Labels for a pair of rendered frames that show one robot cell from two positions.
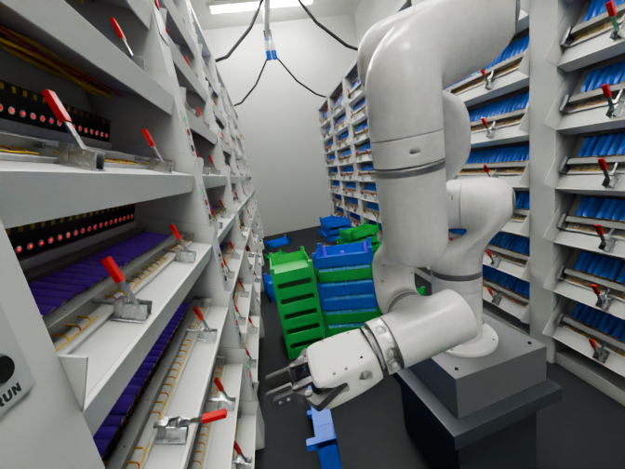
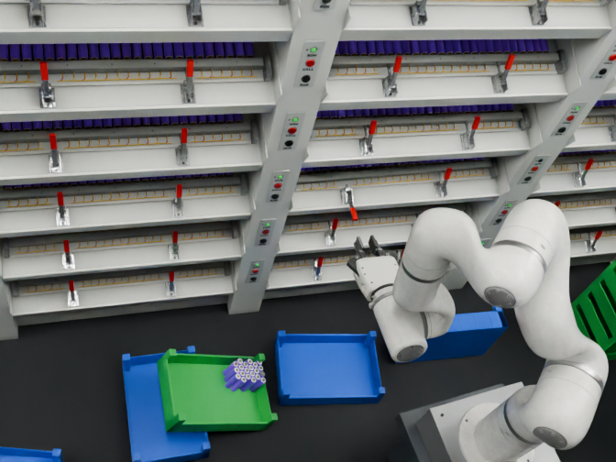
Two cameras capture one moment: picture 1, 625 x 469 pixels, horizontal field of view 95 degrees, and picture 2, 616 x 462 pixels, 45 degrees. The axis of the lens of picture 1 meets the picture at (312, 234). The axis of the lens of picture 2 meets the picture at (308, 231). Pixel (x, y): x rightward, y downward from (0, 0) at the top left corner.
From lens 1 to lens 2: 146 cm
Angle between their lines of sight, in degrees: 67
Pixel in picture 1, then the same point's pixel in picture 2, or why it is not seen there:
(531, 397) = not seen: outside the picture
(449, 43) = (449, 250)
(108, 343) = (340, 148)
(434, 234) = (396, 291)
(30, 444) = (285, 158)
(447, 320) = (390, 332)
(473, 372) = (437, 428)
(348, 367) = (366, 275)
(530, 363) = not seen: outside the picture
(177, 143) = (582, 60)
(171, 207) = not seen: hidden behind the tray
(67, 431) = (294, 162)
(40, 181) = (343, 104)
